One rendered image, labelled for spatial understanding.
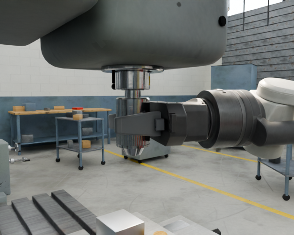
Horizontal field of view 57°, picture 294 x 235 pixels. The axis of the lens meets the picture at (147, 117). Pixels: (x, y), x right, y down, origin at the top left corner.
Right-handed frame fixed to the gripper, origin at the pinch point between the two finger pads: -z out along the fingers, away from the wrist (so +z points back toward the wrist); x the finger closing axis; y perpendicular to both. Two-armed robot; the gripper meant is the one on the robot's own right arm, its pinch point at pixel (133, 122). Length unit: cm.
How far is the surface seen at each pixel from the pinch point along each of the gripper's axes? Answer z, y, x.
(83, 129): 24, 84, -643
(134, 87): -0.3, -4.8, 2.4
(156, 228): 5.2, 19.2, -6.0
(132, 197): 63, 124, -279
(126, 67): -1.7, -7.1, 3.9
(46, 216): -16, 31, -44
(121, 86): -1.9, -4.9, 1.4
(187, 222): 14.7, 23.3, -14.2
